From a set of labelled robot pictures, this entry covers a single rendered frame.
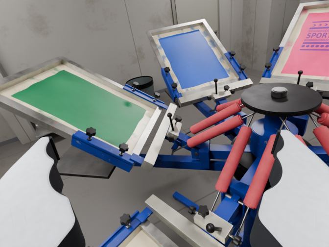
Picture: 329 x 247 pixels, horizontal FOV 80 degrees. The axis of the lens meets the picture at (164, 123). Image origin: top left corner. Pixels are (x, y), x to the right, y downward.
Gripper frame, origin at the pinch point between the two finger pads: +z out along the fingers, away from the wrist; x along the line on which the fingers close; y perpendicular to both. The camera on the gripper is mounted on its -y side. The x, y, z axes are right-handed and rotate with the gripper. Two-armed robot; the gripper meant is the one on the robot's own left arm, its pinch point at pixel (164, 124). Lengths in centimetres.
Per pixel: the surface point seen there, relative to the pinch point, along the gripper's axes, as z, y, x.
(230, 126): 66, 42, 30
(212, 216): 32, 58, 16
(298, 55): 142, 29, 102
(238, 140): 58, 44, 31
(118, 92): 116, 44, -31
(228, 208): 37, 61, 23
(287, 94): 69, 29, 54
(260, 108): 61, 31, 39
